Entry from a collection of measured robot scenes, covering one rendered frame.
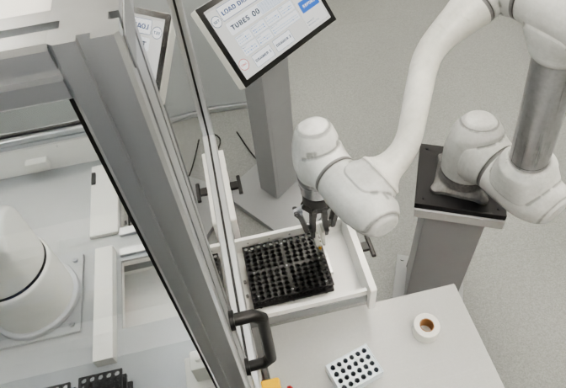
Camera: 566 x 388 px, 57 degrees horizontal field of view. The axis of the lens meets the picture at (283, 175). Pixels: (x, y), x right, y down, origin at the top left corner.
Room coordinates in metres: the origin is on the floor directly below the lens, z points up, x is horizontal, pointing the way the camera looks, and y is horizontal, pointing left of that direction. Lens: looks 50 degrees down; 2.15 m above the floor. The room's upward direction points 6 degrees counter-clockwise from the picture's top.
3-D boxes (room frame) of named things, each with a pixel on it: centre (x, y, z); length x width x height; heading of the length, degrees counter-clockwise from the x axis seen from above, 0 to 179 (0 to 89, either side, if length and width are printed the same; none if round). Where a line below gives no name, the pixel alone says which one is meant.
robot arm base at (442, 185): (1.08, -0.60, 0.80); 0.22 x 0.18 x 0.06; 156
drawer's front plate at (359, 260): (0.76, -0.18, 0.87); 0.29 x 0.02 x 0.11; 8
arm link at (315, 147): (0.76, -0.08, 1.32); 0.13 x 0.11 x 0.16; 28
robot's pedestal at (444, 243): (1.06, -0.59, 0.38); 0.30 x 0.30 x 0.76; 72
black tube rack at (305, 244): (0.74, 0.02, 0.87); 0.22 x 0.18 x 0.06; 98
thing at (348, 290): (0.73, 0.03, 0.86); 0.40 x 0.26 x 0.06; 98
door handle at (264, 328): (0.30, 0.06, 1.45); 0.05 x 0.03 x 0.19; 98
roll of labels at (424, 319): (0.57, -0.34, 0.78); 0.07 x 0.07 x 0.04
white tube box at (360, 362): (0.47, -0.13, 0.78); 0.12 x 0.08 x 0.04; 112
